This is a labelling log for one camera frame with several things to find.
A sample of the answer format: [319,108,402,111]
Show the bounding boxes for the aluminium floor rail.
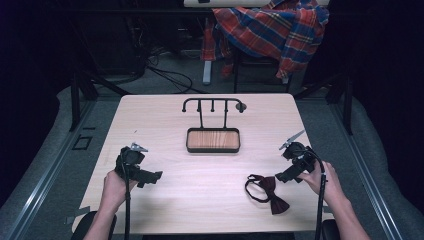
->
[328,99,405,240]
[4,99,98,240]

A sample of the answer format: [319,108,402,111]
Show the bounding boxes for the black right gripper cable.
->
[305,149,328,240]

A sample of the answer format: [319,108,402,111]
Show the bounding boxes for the person's left hand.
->
[102,170,138,214]

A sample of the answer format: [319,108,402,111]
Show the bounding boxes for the black floor cables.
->
[143,46,209,95]

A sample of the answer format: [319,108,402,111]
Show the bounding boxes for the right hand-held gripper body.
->
[279,129,317,174]

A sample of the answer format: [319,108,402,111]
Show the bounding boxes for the person's right hand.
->
[298,162,344,206]

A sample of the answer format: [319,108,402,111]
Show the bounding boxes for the black hook rack wooden tray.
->
[181,97,247,154]

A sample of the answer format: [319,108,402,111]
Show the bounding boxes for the black metal stand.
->
[293,73,354,136]
[68,68,132,132]

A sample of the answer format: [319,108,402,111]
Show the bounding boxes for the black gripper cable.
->
[305,149,328,240]
[123,160,132,240]

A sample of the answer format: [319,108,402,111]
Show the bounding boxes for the black chair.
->
[232,48,292,94]

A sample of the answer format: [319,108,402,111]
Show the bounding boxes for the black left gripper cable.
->
[123,160,132,240]

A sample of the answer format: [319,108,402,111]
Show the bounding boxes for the red blue plaid cloth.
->
[200,0,330,80]

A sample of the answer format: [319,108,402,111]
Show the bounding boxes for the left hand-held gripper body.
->
[114,142,149,183]

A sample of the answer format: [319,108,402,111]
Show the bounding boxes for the white table leg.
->
[202,59,213,86]

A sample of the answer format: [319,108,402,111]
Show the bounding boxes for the dark red bow tie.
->
[244,174,291,216]

